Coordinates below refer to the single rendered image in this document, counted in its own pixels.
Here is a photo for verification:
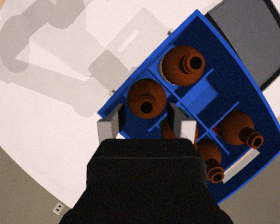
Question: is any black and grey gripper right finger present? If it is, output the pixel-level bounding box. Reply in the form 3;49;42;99
167;103;196;144

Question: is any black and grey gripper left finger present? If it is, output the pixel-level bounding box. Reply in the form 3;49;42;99
96;104;126;145

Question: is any grey rectangular tray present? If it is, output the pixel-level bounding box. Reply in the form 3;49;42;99
204;0;280;92

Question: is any blue divided crate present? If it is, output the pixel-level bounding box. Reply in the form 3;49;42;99
97;9;280;205

